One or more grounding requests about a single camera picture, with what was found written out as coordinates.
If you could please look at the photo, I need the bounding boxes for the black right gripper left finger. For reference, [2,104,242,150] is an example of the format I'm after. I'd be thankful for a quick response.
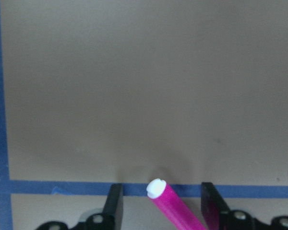
[102,184,123,230]

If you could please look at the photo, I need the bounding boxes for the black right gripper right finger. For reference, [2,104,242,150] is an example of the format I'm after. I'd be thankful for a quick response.
[201,182,229,230]

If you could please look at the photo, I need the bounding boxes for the pink marker pen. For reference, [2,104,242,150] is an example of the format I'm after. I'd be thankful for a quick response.
[146,178,205,230]

